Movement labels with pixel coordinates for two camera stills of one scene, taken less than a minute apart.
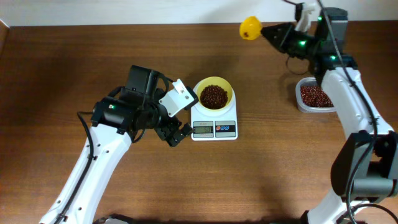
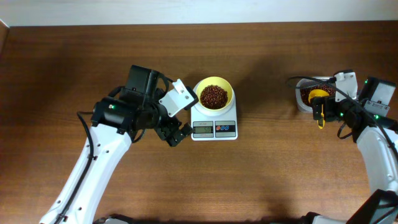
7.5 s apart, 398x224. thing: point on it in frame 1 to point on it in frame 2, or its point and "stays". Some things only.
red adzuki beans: x=213 y=96 stays
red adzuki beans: x=314 y=96 stays
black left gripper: x=186 y=130 stays
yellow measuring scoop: x=250 y=28 to x=321 y=122
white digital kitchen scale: x=214 y=126 stays
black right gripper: x=280 y=42 to x=329 y=103
